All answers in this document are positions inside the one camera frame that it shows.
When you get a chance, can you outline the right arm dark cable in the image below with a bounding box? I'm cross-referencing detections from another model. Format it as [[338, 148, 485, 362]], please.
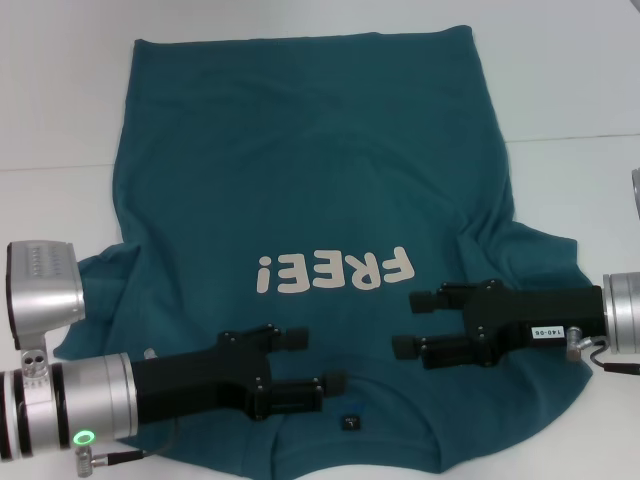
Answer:
[[567, 327, 640, 375]]

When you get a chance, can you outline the left arm dark cable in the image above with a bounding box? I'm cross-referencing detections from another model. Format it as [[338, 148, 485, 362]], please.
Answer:
[[73, 422, 181, 479]]

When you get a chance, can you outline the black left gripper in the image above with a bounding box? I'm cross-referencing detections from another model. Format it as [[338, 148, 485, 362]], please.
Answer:
[[130, 323, 348, 431]]

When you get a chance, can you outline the teal FREE print t-shirt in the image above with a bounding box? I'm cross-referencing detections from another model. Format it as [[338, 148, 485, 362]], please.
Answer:
[[53, 24, 595, 480]]

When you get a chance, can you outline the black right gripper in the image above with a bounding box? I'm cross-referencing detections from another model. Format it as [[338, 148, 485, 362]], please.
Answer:
[[392, 281, 605, 372]]

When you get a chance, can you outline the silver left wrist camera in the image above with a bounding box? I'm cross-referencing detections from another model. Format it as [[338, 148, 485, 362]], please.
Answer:
[[5, 241, 86, 379]]

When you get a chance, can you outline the arm dark cable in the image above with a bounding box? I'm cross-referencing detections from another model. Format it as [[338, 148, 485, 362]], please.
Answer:
[[73, 422, 181, 479], [567, 327, 640, 375]]

